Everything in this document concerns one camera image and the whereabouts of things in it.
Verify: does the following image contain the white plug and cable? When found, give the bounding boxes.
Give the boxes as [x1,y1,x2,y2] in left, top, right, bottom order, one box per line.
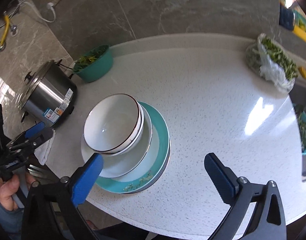
[7,0,57,23]

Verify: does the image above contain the steel rice cooker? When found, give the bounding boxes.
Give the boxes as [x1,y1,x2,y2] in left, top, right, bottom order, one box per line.
[18,60,77,127]

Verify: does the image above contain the plastic bag of greens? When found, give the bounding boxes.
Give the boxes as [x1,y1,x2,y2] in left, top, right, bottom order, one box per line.
[246,33,299,94]

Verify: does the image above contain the yellow gas hose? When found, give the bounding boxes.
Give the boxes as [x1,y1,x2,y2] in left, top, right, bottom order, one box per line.
[0,11,11,53]

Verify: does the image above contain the teal basin at right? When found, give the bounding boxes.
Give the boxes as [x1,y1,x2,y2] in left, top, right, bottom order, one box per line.
[294,104,306,155]

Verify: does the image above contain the green basin with vegetables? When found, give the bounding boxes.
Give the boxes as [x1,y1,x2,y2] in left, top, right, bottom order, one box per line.
[73,45,113,83]

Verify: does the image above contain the white cloth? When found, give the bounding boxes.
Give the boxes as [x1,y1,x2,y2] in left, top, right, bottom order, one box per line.
[34,129,56,165]

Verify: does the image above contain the white deep plate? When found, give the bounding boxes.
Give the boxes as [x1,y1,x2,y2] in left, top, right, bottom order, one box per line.
[81,129,154,179]

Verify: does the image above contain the grey left sleeve forearm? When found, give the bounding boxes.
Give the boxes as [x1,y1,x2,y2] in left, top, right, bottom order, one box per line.
[0,203,24,239]

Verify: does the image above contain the teal floral plate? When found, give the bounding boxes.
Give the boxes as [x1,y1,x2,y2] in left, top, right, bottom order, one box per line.
[96,102,170,194]

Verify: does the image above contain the left hand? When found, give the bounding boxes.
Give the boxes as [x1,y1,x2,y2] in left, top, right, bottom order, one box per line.
[0,174,20,211]

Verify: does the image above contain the blue box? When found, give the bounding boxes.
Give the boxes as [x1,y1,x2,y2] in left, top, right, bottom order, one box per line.
[279,5,295,31]

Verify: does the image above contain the white bowl with dark rim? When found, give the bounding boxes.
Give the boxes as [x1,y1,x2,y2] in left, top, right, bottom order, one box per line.
[83,94,144,155]

